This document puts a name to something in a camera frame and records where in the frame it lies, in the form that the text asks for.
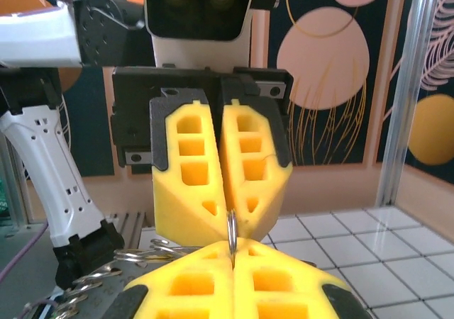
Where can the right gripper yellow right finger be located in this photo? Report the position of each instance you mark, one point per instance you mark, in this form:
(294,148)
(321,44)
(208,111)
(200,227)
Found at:
(294,280)

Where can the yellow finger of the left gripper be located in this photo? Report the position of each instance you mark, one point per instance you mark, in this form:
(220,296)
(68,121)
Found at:
(170,205)
(259,188)

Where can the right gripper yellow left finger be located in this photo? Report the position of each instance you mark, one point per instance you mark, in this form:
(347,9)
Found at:
(198,273)

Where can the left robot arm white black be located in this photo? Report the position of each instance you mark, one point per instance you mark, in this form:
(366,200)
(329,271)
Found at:
(53,149)

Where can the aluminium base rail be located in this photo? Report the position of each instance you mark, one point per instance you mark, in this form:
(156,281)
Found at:
(131,227)

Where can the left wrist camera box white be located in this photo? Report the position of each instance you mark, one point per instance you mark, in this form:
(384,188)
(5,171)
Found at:
(198,10)

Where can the aluminium frame post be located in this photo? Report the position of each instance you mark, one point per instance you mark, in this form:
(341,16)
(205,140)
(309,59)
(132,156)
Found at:
(404,85)

